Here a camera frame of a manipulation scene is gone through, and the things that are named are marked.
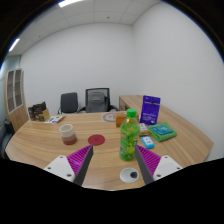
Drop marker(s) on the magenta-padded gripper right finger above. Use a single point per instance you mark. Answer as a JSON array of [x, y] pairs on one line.
[[166, 165]]

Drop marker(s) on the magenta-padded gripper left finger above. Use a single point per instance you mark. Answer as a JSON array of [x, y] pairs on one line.
[[58, 166]]

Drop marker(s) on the green drink bottle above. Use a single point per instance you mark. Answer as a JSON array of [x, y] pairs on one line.
[[128, 136]]

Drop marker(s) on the green folded cloth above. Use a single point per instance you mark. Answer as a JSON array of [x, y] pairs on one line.
[[165, 137]]

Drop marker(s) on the small blue white box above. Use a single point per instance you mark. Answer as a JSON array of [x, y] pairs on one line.
[[147, 142]]

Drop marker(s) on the white and brown cup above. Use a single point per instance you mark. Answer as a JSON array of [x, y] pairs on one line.
[[68, 133]]

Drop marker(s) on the blue flat packet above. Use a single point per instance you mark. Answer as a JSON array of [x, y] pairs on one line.
[[162, 130]]

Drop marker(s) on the white round desk grommet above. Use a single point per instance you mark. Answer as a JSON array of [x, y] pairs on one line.
[[126, 175]]

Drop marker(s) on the flat round red coaster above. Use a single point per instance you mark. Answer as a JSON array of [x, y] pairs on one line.
[[96, 140]]

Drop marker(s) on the white printed leaflet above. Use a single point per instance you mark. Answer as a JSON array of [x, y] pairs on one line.
[[54, 119]]

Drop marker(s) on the purple standing pouch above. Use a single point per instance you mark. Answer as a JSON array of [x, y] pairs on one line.
[[150, 110]]

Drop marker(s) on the dark brown open box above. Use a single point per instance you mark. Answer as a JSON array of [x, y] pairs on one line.
[[38, 111]]

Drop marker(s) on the dark sofa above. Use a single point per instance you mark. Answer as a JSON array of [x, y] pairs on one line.
[[6, 136]]

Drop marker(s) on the grey padded office chair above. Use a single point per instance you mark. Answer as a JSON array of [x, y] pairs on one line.
[[69, 102]]

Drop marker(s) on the orange cardboard box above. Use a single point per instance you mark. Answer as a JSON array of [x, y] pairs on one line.
[[120, 119]]

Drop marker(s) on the paper with round print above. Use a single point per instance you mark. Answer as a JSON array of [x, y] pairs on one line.
[[108, 117]]

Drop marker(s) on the wooden side desk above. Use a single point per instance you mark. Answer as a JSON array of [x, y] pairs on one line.
[[130, 101]]

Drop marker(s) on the black mesh office chair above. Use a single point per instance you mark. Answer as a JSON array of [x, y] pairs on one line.
[[96, 100]]

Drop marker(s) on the wooden glass-door shelf unit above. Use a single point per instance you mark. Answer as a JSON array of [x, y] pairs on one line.
[[16, 100]]

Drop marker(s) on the long ceiling light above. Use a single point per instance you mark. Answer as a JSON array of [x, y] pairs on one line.
[[14, 45], [68, 2]]

